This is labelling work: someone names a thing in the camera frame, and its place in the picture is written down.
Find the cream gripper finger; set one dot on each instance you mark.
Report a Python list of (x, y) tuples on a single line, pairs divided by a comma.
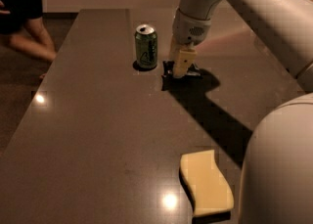
[(183, 55)]

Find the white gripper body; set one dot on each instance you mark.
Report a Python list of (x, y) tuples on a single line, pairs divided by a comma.
[(188, 29)]

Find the black rxbar chocolate wrapper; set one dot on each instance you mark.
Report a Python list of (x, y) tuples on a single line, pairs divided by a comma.
[(171, 70)]

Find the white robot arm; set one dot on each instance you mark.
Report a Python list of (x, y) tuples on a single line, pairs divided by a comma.
[(276, 184)]

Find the green soda can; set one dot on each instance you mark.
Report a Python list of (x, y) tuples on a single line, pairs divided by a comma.
[(146, 46)]

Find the yellow sponge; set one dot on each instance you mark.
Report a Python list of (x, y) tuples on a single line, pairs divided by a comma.
[(210, 192)]

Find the person in dark shorts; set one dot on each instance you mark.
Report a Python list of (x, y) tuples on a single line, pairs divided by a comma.
[(22, 29)]

